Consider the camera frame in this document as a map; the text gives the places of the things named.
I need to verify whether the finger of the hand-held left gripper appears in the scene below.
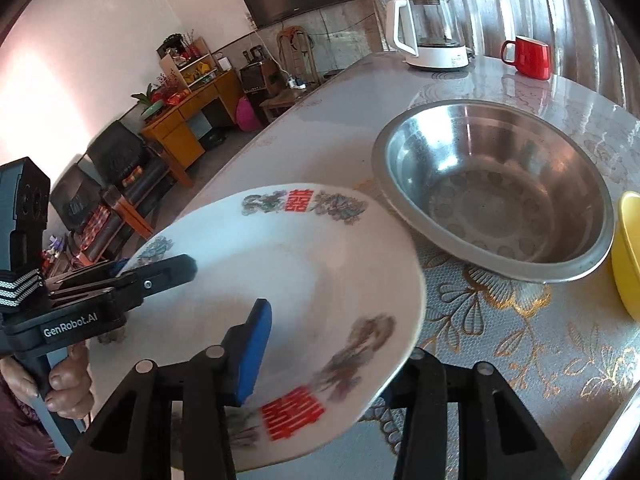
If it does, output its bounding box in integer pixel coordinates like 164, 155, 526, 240
47, 258, 132, 293
102, 254, 198, 317

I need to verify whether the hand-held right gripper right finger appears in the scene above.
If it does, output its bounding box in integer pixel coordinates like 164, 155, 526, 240
387, 347, 573, 480

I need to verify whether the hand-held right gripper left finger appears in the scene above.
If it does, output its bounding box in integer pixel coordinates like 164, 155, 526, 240
60, 298, 273, 480

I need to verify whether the white printed plate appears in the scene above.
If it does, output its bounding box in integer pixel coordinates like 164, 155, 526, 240
85, 182, 427, 473

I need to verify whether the person's left forearm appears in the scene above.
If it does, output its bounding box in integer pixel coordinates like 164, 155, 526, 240
0, 377, 68, 480

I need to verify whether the person's left hand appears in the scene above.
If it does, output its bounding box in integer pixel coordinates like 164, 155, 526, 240
0, 344, 95, 418

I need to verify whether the black cushioned wooden armchair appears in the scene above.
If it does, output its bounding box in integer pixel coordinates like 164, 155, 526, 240
87, 121, 171, 196
50, 165, 151, 261

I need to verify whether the floral lace tablecloth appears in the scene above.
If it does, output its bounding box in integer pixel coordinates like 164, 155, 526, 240
85, 52, 640, 480

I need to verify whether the wooden desk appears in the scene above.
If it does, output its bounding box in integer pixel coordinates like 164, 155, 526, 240
140, 69, 246, 188

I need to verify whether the potted plant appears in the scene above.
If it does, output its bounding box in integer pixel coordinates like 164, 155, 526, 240
131, 85, 166, 121

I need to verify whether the pink ball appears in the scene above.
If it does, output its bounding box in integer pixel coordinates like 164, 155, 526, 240
235, 96, 258, 132

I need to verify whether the small wooden shelf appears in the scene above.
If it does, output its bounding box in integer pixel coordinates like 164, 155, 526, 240
159, 35, 221, 86

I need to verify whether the low wooden table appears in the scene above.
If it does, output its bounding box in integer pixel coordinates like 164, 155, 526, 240
260, 85, 321, 123

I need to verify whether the stainless steel bowl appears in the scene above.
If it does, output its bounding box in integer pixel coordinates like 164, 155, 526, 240
371, 100, 615, 283

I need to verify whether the yellow bowl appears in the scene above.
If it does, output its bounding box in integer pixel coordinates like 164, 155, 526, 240
611, 191, 640, 322

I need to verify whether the wooden chair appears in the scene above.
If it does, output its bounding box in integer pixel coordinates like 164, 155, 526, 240
277, 25, 318, 86

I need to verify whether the white glass kettle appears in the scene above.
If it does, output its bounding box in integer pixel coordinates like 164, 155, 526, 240
386, 0, 471, 71

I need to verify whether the red mug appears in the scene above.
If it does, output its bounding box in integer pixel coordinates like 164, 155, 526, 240
501, 36, 552, 81

